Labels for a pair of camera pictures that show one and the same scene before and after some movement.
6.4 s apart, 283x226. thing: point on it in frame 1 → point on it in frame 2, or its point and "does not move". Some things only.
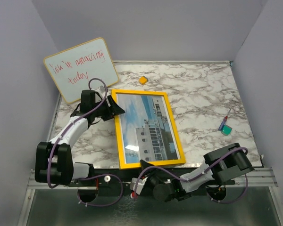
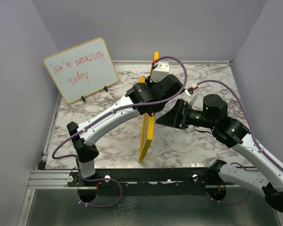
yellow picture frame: (122, 165) → (148, 123)
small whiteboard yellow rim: (73, 70) does not move
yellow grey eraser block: (143, 80) does not move
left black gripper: (114, 107) → (153, 84)
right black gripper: (149, 173) → (179, 110)
